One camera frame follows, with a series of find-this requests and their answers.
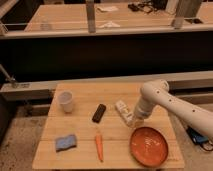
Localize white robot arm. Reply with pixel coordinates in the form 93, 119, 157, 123
134, 79, 213, 141

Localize orange ceramic bowl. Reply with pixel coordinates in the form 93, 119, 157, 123
129, 127, 168, 167

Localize black remote control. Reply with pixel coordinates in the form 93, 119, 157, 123
92, 104, 106, 123

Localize orange carrot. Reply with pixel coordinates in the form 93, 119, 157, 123
95, 134, 104, 162

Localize wooden table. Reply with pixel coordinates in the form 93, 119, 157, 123
32, 82, 186, 171

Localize black and blue headphones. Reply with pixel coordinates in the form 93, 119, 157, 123
186, 127, 213, 152

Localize white plastic cup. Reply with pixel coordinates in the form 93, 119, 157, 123
58, 91, 74, 113

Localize blue sponge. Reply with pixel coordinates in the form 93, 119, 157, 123
55, 135, 77, 152

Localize white crumpled paper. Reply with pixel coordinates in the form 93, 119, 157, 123
98, 21, 121, 28

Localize white paper sheet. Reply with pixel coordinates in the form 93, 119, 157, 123
97, 6, 118, 12

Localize small clear glass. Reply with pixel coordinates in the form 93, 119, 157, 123
40, 21, 51, 31

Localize black cable bundle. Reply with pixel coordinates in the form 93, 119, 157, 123
127, 1, 155, 14

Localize grey metal post right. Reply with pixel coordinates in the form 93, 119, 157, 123
171, 0, 204, 30

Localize grey metal post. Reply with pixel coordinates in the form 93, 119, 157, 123
171, 0, 204, 30
86, 0, 96, 33

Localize grey metal post left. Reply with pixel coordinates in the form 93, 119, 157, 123
86, 0, 96, 33

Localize metal clamp bracket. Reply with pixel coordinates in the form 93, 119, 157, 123
0, 63, 30, 90

